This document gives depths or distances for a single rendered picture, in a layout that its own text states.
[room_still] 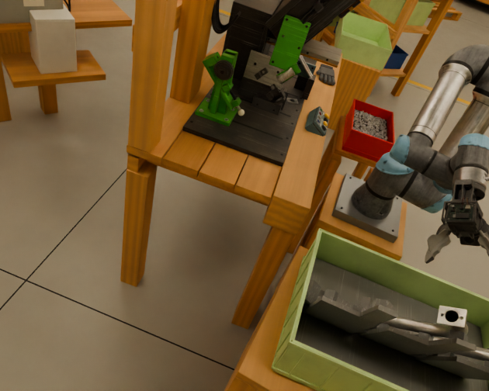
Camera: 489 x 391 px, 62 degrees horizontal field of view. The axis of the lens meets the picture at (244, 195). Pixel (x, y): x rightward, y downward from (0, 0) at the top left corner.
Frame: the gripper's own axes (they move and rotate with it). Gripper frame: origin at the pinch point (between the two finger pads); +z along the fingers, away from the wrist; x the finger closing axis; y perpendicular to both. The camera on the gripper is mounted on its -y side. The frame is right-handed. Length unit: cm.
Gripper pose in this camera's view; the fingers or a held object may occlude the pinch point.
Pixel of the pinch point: (460, 268)
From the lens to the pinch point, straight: 107.0
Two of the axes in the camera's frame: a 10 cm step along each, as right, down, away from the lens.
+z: -3.4, 8.5, -3.9
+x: 7.4, -0.2, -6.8
